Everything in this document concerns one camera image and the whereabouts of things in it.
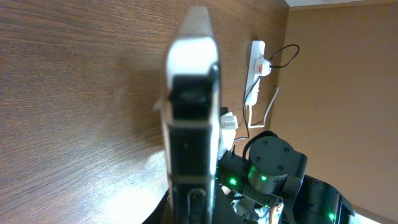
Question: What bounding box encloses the black charging cable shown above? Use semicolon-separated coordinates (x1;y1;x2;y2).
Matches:
233;44;301;142

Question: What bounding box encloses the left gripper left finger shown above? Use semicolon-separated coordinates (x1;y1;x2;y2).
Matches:
142;190;169;224

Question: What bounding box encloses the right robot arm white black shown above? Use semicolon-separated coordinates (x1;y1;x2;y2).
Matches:
216;131;356;224

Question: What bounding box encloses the black smartphone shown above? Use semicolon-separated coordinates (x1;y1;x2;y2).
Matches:
159;6;221;223

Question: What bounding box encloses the white charger plug adapter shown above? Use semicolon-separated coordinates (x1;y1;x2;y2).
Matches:
254;58;272;77

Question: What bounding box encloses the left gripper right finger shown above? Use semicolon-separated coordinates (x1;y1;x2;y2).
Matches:
213;186;244;224

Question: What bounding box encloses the white power strip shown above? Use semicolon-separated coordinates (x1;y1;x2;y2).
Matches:
245;40;266;106

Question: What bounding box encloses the white power strip cord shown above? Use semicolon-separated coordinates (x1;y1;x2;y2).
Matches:
248;85;280;129

